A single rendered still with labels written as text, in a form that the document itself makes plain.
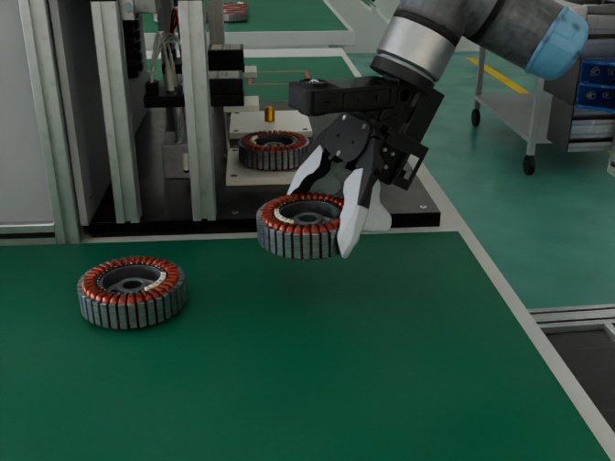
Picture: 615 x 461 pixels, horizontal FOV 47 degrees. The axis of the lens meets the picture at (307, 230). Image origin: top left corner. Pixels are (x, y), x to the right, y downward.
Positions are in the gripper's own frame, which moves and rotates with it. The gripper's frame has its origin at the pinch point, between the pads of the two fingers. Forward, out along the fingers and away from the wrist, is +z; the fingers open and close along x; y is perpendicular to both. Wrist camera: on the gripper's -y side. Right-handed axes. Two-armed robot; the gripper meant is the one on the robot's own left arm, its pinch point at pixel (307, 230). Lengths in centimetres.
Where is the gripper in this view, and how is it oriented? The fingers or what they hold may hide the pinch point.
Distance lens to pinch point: 77.5
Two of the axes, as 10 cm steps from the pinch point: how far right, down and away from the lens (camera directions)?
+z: -4.4, 8.9, 1.4
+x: -4.7, -3.6, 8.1
